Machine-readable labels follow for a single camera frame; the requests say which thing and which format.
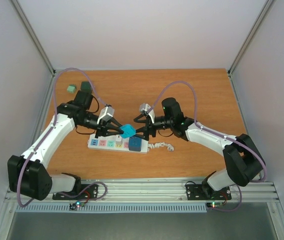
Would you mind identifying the controller board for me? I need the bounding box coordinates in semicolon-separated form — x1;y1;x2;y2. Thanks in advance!
69;201;86;211
206;201;226;209

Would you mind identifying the white multi-socket power strip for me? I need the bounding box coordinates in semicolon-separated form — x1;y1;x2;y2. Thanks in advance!
87;134;148;154

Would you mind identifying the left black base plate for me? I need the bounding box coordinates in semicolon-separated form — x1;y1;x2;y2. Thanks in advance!
52;183;99;201

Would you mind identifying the grey slotted cable duct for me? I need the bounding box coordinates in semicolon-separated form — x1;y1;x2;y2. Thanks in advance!
16;202;207;214

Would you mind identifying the light blue plug adapter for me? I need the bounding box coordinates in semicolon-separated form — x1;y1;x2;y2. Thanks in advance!
120;124;136;139

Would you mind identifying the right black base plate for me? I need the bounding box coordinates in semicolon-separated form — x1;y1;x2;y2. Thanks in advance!
184;181;232;201

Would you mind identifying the white coiled power cord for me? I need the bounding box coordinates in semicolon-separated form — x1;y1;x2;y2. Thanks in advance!
147;141;175;152

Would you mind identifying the white USB charger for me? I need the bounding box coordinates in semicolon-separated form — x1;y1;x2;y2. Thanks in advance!
115;135;123;146

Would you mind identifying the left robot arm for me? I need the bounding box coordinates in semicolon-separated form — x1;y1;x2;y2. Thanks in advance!
8;90;123;201

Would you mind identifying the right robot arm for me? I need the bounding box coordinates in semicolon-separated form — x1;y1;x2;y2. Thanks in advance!
134;97;266;199

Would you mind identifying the dark blue cube adapter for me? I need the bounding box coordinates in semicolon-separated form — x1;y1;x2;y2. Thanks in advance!
128;136;142;152

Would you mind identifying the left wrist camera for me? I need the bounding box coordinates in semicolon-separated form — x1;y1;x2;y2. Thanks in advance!
97;105;115;124

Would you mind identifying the right controller board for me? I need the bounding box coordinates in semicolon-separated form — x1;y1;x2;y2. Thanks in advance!
206;201;226;209

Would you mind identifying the left controller board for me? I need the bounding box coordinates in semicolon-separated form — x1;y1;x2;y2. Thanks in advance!
69;201;86;211

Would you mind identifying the dark green cube adapter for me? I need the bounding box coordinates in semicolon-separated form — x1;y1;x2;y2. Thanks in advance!
80;81;92;92

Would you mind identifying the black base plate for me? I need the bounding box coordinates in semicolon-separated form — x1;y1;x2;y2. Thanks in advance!
184;181;232;201
52;183;99;201

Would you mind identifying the light green plug adapter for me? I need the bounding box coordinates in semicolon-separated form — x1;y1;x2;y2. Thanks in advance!
67;84;77;94

